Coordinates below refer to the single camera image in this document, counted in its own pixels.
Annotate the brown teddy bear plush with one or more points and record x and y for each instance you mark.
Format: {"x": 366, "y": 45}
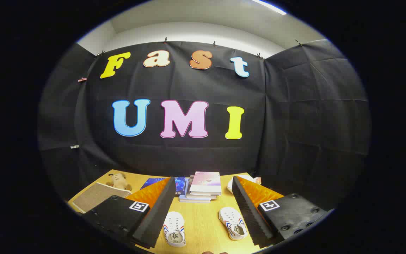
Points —
{"x": 118, "y": 180}

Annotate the brown fabric storage box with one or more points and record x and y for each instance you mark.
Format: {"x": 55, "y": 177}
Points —
{"x": 95, "y": 197}

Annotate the white shoe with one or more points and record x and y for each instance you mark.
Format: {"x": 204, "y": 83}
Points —
{"x": 174, "y": 229}
{"x": 232, "y": 222}

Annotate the white plush toy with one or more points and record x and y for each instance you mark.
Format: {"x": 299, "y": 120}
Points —
{"x": 242, "y": 177}

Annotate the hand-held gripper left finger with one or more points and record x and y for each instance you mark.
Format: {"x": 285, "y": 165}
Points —
{"x": 153, "y": 225}

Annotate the pale blue book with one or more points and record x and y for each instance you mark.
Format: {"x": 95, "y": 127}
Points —
{"x": 193, "y": 200}

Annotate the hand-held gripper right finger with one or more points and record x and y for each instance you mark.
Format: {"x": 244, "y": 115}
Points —
{"x": 250, "y": 218}

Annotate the black backdrop cloth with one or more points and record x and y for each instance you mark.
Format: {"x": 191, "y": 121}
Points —
{"x": 294, "y": 123}

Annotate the dark blue book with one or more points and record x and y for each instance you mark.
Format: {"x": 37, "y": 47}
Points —
{"x": 150, "y": 183}

